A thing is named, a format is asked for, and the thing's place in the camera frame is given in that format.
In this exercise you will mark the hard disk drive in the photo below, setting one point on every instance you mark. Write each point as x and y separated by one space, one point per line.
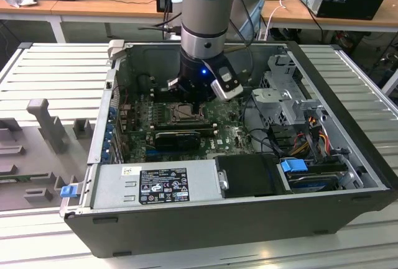
314 183

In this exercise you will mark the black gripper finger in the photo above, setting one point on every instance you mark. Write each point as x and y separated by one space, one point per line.
196 109
174 85

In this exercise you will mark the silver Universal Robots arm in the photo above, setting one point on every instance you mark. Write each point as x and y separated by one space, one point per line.
202 17

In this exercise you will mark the grey parts rack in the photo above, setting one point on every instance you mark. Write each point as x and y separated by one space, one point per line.
37 163

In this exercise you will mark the blue disk carrier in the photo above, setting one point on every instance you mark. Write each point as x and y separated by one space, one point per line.
293 167

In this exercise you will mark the black RAM slot row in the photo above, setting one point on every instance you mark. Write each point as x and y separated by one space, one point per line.
160 95
186 127

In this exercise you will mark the metal drive cage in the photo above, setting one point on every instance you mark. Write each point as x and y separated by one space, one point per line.
280 101

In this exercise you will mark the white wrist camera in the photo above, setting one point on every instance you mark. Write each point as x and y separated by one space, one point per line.
227 85

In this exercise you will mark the white chair frame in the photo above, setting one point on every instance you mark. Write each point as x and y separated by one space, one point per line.
391 83

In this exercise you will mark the green motherboard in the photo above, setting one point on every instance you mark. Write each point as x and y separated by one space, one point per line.
227 132

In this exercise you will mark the grey power supply unit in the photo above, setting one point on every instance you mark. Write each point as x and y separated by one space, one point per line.
109 185

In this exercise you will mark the CPU with silver top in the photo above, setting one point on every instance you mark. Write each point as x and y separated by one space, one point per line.
183 111

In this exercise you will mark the pale blue teach pendant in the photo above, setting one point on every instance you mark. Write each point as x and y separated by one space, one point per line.
253 17

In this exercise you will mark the black plastic shroud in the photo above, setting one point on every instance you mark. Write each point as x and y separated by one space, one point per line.
248 175

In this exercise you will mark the black cylindrical board component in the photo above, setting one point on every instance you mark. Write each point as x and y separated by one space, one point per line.
143 82

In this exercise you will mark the black graphics card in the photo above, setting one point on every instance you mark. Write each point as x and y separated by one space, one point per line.
177 141

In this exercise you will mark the CPU socket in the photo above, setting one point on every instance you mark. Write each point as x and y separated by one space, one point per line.
186 121

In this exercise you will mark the black open PC case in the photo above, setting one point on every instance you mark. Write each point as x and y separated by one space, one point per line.
217 228

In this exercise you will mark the blue case latch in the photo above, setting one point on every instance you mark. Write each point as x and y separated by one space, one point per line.
68 191

